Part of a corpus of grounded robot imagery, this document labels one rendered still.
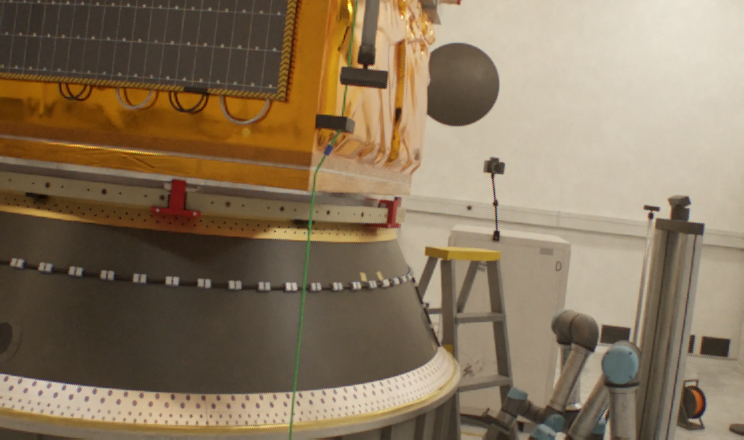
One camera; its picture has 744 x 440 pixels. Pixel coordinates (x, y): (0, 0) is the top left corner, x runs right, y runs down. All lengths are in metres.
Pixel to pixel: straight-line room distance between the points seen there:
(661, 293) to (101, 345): 2.06
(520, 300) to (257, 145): 4.38
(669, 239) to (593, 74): 7.13
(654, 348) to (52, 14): 2.38
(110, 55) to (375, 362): 1.10
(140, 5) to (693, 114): 8.96
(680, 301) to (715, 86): 7.70
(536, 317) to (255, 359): 4.17
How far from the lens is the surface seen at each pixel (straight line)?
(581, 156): 9.95
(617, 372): 2.54
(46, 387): 1.94
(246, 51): 1.71
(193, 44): 1.76
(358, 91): 1.90
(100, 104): 1.89
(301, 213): 2.11
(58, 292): 2.01
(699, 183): 10.24
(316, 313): 2.10
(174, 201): 1.99
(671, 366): 2.86
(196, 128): 1.78
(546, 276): 5.92
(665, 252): 3.07
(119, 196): 2.01
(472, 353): 5.99
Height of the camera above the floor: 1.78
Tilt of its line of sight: 2 degrees down
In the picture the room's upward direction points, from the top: 6 degrees clockwise
